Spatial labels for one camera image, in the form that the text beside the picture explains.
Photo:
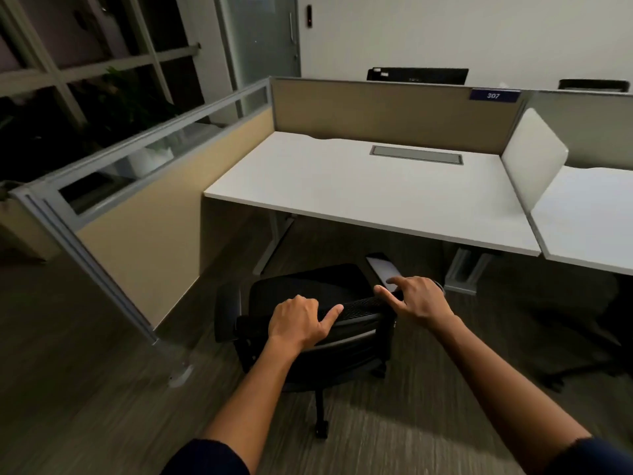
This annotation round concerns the person's right hand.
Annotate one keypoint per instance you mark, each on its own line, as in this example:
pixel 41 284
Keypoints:
pixel 425 304

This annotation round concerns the person's left hand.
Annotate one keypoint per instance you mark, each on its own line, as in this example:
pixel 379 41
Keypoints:
pixel 296 326

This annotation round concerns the black chair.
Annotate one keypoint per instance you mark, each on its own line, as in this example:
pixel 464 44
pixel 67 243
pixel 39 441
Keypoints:
pixel 593 368
pixel 356 351

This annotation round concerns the person's right forearm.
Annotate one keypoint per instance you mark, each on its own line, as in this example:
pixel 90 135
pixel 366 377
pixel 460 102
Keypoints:
pixel 504 390

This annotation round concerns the person's left forearm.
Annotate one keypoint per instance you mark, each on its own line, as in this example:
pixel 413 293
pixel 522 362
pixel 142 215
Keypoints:
pixel 252 400

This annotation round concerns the white desk divider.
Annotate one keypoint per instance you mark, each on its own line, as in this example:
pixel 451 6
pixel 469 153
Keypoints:
pixel 534 158

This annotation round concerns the tan fabric desk partition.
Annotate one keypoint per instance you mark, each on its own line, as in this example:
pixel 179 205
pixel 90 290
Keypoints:
pixel 371 113

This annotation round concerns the grey fabric desk partition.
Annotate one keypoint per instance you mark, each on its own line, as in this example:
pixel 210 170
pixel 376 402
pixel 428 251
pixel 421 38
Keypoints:
pixel 593 128

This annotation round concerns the navy left sleeve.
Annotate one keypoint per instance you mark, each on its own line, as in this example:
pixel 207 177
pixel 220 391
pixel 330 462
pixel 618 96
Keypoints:
pixel 203 462

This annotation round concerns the navy sleeve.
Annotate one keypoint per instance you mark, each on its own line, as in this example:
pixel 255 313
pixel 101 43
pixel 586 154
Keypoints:
pixel 203 462
pixel 598 460

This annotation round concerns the tan glass-topped side partition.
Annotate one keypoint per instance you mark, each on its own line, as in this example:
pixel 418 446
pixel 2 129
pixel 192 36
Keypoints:
pixel 148 232

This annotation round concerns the white plant pot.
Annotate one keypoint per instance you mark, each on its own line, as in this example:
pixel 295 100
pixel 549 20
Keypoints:
pixel 148 160

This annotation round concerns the black computer monitor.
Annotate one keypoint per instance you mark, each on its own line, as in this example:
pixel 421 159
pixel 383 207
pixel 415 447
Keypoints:
pixel 420 76

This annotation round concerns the navy right sleeve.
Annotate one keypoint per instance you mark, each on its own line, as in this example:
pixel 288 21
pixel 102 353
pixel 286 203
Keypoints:
pixel 598 460

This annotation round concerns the green potted plant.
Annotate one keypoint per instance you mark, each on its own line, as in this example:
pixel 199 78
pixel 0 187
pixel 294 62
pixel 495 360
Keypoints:
pixel 128 103

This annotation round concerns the grey glass door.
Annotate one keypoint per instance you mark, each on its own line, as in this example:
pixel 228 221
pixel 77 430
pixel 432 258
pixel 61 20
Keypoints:
pixel 257 39

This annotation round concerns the black door card reader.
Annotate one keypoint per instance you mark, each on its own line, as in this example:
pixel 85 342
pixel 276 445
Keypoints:
pixel 309 17

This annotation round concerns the grey window frame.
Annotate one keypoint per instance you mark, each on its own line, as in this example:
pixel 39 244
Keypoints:
pixel 99 66

